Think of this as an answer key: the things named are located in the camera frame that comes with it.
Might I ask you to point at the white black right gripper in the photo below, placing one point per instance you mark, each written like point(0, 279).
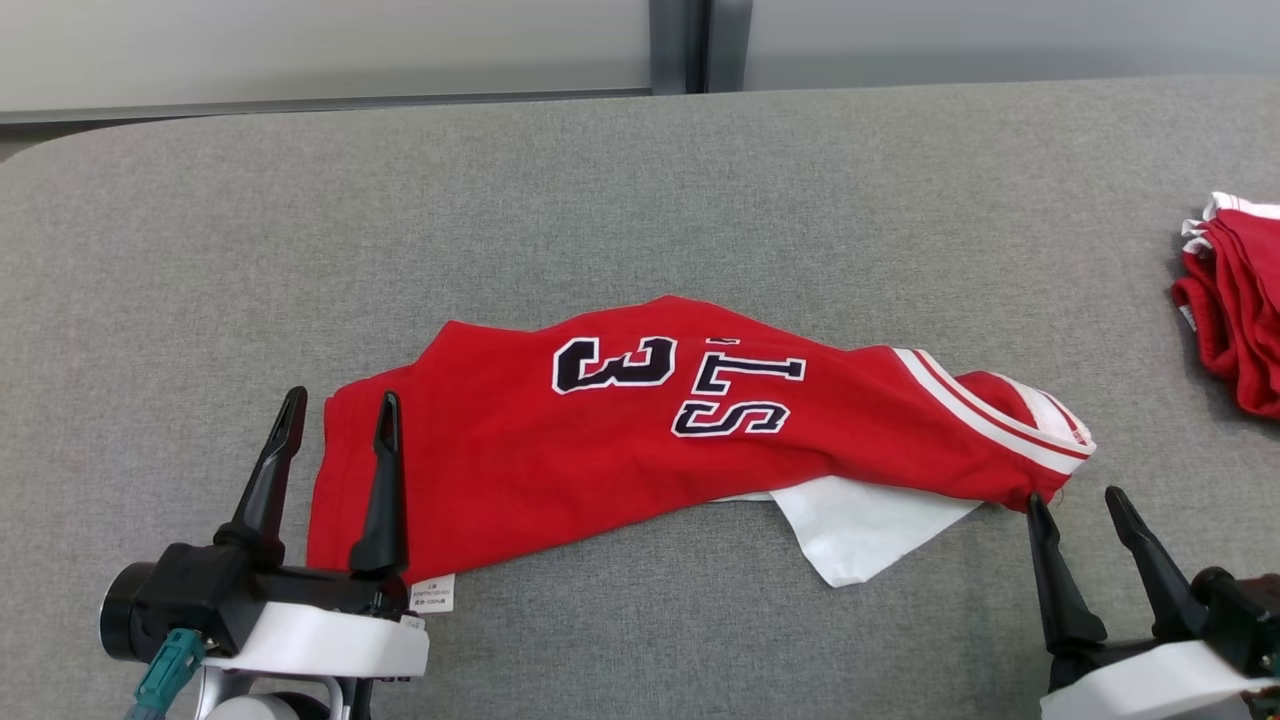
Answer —
point(1140, 690)

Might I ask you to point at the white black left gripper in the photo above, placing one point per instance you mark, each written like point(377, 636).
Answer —
point(330, 640)

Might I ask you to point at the red Bulls basketball jersey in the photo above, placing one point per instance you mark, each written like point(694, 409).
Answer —
point(520, 460)

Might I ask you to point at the red shorts with white waistband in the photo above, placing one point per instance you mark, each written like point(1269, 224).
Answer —
point(1245, 300)

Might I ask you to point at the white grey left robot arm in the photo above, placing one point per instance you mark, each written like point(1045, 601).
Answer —
point(260, 700)

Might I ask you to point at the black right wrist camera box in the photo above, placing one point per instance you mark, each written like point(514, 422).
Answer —
point(1245, 615)

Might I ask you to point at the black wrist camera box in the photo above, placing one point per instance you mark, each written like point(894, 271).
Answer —
point(1245, 615)
point(190, 595)

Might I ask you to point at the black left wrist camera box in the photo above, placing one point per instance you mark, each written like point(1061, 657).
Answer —
point(190, 595)

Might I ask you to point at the grey wall base rail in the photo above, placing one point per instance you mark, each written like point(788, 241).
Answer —
point(300, 105)

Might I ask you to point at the grey vertical partition post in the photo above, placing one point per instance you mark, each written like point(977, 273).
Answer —
point(690, 45)

